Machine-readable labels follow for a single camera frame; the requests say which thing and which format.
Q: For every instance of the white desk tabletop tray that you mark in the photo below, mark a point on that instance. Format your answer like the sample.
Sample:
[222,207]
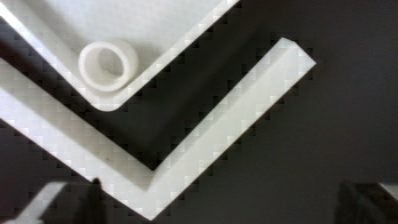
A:
[158,24]

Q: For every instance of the white L-shaped fence wall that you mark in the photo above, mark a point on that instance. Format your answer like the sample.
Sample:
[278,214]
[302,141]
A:
[145,187]

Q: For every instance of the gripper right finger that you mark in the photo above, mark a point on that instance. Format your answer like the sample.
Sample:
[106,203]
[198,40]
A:
[367,204]

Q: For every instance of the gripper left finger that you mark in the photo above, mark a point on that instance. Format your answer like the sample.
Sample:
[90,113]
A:
[67,204]

